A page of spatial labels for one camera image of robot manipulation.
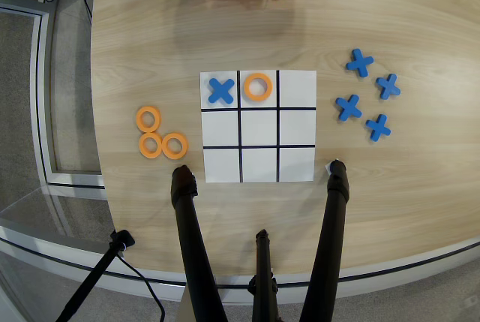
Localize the thin black tripod leg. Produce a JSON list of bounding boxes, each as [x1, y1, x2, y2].
[[247, 228, 282, 322]]

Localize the orange ring piece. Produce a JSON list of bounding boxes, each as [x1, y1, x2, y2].
[[135, 105, 163, 132], [243, 72, 274, 102], [138, 132, 165, 159], [161, 132, 189, 161]]

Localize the white framed glass panel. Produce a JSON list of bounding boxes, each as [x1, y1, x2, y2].
[[0, 0, 109, 192]]

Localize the white tic-tac-toe grid sheet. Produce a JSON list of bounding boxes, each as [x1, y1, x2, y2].
[[199, 69, 318, 184]]

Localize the blue cross piece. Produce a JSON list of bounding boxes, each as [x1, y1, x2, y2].
[[345, 48, 375, 78], [375, 73, 402, 101], [208, 77, 236, 106], [334, 94, 363, 122], [365, 113, 392, 143]]

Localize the black stand pole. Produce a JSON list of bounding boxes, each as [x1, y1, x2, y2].
[[54, 229, 136, 322]]

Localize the black cable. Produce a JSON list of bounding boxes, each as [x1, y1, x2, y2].
[[115, 252, 167, 322]]

